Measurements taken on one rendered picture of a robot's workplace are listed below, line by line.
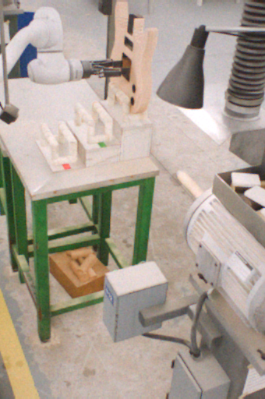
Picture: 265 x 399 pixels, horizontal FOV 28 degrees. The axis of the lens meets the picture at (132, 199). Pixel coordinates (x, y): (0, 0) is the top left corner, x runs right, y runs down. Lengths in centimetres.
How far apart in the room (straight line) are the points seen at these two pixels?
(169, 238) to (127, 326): 190
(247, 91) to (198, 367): 78
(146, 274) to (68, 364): 127
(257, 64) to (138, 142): 103
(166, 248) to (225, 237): 198
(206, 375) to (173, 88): 79
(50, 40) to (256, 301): 131
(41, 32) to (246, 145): 100
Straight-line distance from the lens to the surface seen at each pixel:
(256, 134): 148
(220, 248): 140
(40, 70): 218
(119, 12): 240
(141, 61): 220
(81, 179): 226
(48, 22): 217
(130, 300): 152
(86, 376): 270
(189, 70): 143
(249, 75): 146
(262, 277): 130
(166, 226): 354
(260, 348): 143
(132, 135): 234
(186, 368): 160
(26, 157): 241
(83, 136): 238
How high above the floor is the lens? 218
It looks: 36 degrees down
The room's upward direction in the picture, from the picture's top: 5 degrees clockwise
